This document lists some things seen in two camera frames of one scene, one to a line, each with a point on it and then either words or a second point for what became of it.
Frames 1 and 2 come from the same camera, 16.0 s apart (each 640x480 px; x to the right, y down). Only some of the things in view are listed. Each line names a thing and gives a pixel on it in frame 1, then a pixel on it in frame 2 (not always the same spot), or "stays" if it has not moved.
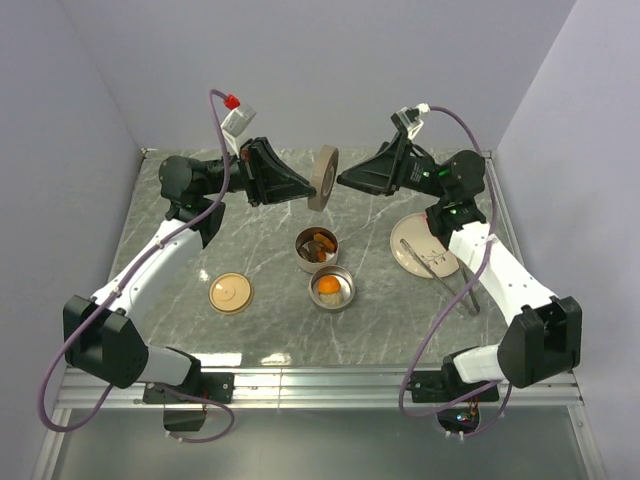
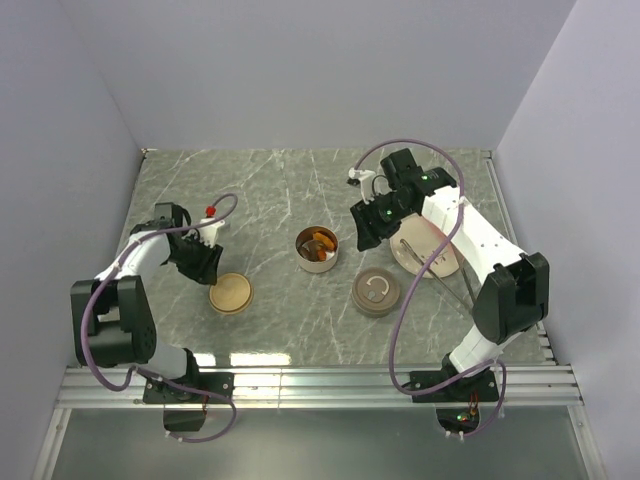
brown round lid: (323, 176) -> (375, 291)
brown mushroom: (313, 250) stays
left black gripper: (267, 179) -> (206, 270)
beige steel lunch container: (316, 247) stays
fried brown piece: (327, 243) stays
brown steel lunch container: (331, 288) -> (375, 302)
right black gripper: (386, 172) -> (369, 237)
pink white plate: (415, 231) stays
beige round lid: (231, 293) stays
